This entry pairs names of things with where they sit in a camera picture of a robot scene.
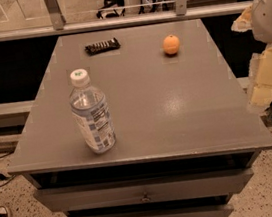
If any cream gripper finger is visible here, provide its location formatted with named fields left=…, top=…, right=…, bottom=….
left=231, top=6, right=253, bottom=33
left=247, top=44, right=272, bottom=110

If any clear blue-labelled water bottle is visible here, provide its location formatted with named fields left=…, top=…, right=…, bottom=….
left=69, top=69, right=116, bottom=154

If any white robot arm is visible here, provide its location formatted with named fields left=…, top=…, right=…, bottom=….
left=231, top=0, right=272, bottom=114

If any orange fruit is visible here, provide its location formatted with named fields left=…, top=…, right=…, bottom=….
left=162, top=35, right=180, bottom=55

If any grey drawer cabinet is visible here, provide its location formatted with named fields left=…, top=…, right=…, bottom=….
left=9, top=19, right=272, bottom=217

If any dark snack bar wrapper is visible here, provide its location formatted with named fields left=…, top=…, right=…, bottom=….
left=85, top=38, right=120, bottom=56

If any upper drawer knob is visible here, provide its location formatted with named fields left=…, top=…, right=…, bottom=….
left=141, top=194, right=151, bottom=203

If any metal railing frame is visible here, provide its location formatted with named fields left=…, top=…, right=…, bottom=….
left=0, top=0, right=250, bottom=42

